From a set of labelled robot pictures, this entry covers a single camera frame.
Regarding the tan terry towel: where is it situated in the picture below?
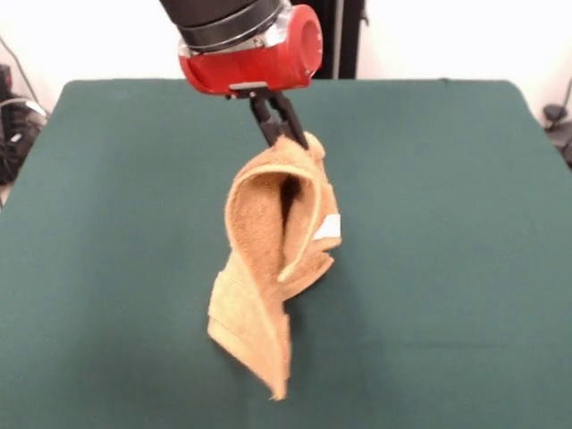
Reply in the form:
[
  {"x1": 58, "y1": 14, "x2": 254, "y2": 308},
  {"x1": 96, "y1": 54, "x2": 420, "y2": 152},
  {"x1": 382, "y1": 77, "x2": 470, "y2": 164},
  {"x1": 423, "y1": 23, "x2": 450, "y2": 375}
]
[{"x1": 206, "y1": 131, "x2": 344, "y2": 401}]

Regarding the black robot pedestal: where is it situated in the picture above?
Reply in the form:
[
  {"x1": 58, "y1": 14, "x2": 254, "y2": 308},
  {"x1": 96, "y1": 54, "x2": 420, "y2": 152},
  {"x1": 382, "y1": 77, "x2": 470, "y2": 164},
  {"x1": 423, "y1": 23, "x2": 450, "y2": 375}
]
[{"x1": 312, "y1": 0, "x2": 368, "y2": 81}]

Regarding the dark green table cloth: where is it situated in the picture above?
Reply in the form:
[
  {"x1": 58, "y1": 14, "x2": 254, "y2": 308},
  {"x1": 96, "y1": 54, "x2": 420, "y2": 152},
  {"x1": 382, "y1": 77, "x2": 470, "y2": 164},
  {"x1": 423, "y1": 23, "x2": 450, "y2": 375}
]
[{"x1": 0, "y1": 78, "x2": 572, "y2": 429}]

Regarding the dark grey stand base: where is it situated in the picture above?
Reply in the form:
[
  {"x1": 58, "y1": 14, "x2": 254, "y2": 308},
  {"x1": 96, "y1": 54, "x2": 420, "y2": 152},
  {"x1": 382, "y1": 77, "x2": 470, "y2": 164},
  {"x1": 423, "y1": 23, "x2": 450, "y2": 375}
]
[
  {"x1": 0, "y1": 64, "x2": 49, "y2": 185},
  {"x1": 543, "y1": 103, "x2": 572, "y2": 169}
]

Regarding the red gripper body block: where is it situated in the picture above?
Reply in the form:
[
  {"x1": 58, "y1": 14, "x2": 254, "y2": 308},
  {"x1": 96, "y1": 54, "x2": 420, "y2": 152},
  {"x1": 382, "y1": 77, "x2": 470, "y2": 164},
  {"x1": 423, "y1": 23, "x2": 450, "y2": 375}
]
[{"x1": 177, "y1": 4, "x2": 324, "y2": 100}]

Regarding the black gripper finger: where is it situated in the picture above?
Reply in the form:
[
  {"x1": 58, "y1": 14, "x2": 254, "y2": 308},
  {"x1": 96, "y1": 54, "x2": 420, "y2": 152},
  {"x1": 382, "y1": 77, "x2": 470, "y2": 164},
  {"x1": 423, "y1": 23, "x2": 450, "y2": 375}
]
[
  {"x1": 269, "y1": 91, "x2": 310, "y2": 151},
  {"x1": 248, "y1": 94, "x2": 281, "y2": 147}
]

